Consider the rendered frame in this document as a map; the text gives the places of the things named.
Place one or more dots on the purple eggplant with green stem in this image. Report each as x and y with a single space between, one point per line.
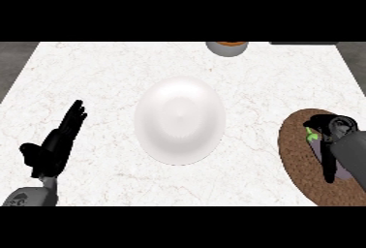
315 149

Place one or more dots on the white oval plate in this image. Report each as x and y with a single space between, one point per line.
178 120

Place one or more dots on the grey cup with orange top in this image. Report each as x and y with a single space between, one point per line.
227 48

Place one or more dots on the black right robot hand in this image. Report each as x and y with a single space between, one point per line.
329 155

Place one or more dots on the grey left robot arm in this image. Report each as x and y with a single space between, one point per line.
32 196

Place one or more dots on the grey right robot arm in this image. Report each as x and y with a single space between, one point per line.
351 155

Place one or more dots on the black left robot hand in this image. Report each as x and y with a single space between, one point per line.
56 144

